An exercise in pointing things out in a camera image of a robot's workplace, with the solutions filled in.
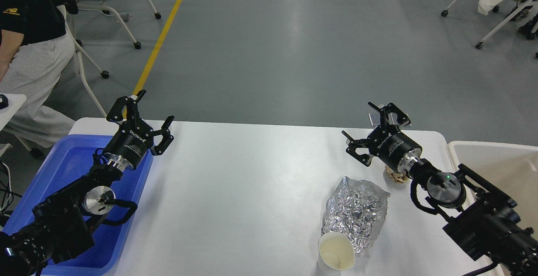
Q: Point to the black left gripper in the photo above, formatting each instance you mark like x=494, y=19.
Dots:
x=134, y=137

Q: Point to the metal floor plate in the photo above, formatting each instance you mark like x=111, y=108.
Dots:
x=401, y=121
x=375, y=119

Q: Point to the blue plastic tray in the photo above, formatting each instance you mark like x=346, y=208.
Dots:
x=68, y=160

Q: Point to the white paper cup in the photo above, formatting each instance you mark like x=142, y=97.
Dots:
x=336, y=254

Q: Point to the right metal floor plate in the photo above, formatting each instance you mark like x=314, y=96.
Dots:
x=401, y=121

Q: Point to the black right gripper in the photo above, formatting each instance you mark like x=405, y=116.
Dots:
x=386, y=141

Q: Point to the crumpled brown paper ball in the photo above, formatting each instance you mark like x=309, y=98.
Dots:
x=396, y=176

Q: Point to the seated person in black shirt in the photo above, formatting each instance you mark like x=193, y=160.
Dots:
x=35, y=48

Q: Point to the white side table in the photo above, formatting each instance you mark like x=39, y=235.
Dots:
x=14, y=103

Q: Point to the left metal floor plate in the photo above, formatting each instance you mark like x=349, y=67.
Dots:
x=375, y=119

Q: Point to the crumpled aluminium foil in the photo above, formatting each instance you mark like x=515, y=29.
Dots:
x=357, y=209

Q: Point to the beige plastic bin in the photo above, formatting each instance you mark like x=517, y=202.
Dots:
x=511, y=168

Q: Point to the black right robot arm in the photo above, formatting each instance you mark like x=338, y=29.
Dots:
x=480, y=218

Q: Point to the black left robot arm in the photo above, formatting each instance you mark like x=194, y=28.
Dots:
x=64, y=222

